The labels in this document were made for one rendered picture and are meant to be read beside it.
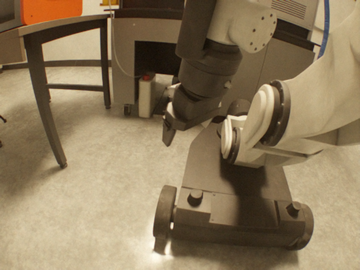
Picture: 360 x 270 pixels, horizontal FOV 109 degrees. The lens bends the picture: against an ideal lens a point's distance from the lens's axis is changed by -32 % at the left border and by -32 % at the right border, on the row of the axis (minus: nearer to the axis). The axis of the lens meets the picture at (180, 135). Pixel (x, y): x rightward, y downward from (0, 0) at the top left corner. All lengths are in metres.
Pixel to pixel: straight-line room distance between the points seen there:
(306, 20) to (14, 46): 1.44
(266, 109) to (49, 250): 0.85
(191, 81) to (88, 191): 0.75
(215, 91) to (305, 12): 1.10
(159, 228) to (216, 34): 0.55
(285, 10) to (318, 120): 1.02
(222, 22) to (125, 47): 0.95
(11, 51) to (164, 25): 0.76
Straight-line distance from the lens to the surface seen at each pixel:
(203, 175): 0.74
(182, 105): 0.31
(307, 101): 0.31
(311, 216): 0.78
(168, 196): 0.62
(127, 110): 1.34
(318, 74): 0.30
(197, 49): 0.24
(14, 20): 0.88
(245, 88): 1.17
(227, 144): 0.68
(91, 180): 0.96
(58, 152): 0.99
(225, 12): 0.24
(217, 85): 0.28
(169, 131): 0.34
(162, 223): 0.61
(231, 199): 0.67
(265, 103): 0.37
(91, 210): 0.86
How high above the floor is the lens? 0.71
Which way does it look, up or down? 36 degrees down
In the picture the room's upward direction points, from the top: 7 degrees clockwise
